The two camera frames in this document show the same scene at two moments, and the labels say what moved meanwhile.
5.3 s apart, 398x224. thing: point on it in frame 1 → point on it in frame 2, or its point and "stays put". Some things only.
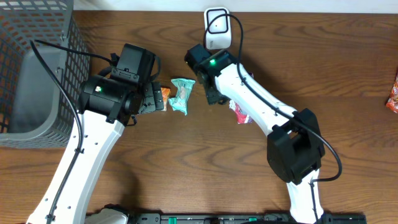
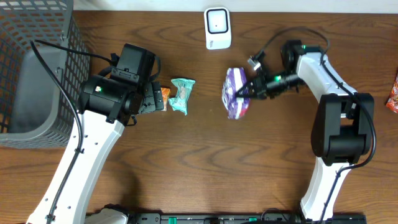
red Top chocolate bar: x=392 y=102 stays put
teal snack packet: x=179 y=102 stays put
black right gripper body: x=212 y=94 → x=273 y=83
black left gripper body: x=157 y=99 stays put
